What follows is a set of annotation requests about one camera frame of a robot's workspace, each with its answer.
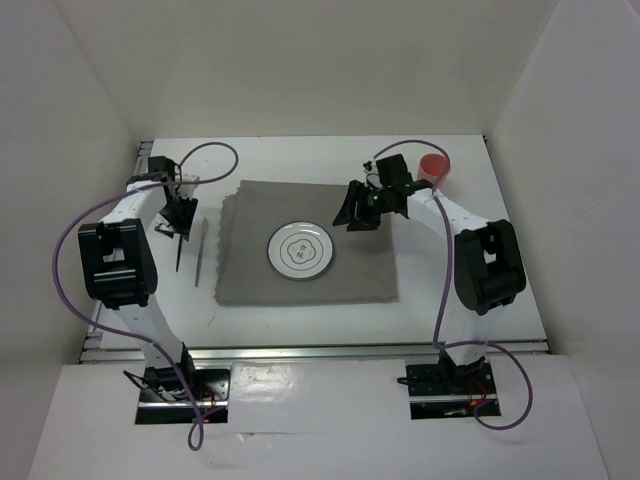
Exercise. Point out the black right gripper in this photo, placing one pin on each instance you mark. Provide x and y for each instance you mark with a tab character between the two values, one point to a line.
363	220

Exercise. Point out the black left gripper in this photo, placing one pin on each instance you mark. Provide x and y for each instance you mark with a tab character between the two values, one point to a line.
183	225

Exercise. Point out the black dinner fork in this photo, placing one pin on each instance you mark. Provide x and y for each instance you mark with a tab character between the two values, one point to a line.
179	252

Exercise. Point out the silver table knife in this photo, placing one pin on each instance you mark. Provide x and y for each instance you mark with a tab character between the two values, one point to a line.
203	234

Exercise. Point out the grey cloth placemat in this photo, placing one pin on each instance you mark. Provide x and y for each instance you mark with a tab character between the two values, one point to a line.
363	269

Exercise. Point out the white plate with teal rim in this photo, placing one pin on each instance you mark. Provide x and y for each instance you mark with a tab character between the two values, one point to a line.
300	251

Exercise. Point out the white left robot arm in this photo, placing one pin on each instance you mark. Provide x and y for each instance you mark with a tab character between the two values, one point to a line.
120	271

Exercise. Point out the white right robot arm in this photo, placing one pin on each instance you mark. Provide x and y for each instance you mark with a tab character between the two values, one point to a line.
484	271

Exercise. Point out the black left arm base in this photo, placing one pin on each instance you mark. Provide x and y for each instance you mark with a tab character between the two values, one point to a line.
160	406

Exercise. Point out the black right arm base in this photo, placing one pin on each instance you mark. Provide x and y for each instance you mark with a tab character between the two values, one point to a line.
430	397

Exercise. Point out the pink plastic cup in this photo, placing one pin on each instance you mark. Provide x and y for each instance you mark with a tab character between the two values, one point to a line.
434	168

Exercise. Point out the aluminium left side rail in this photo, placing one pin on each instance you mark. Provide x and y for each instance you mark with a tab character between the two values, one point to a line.
143	153

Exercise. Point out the aluminium table edge rail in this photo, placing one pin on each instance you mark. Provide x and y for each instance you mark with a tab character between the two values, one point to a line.
92	353

